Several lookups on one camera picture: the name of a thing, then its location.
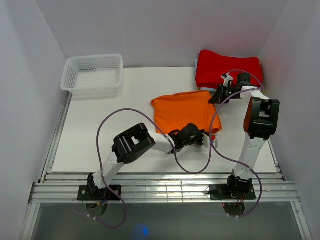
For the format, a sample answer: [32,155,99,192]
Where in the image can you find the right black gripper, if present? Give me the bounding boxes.
[209,83,239,104]

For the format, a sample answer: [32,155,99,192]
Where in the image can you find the orange trousers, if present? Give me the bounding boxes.
[150,90,223,134]

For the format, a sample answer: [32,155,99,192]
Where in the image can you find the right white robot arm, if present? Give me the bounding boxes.
[208,72,280,202]

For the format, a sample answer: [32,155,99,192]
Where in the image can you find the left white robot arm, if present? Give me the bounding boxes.
[87,123,209,200]

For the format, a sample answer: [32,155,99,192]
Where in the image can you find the white plastic basket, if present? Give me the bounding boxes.
[60,54,123,96]

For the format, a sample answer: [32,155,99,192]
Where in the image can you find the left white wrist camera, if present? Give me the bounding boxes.
[202,134,218,149]

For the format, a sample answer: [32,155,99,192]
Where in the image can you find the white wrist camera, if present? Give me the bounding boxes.
[202,134,218,149]
[221,72,234,87]

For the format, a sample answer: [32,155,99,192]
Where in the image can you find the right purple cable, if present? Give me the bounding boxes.
[203,69,265,219]

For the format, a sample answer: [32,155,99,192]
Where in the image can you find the purple cable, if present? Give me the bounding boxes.
[96,107,216,229]
[203,69,265,219]

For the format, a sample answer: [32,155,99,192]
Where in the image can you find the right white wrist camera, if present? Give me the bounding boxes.
[221,72,234,87]

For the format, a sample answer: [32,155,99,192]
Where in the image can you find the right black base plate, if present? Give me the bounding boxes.
[209,184,256,200]

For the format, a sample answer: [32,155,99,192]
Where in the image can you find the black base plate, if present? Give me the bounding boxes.
[209,184,256,200]
[77,185,120,202]

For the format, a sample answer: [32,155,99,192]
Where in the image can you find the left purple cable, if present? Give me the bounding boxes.
[96,107,216,229]

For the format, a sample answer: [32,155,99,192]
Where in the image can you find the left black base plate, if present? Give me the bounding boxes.
[77,185,120,202]

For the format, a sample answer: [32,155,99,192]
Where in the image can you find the aluminium rail frame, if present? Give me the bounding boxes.
[20,96,311,240]

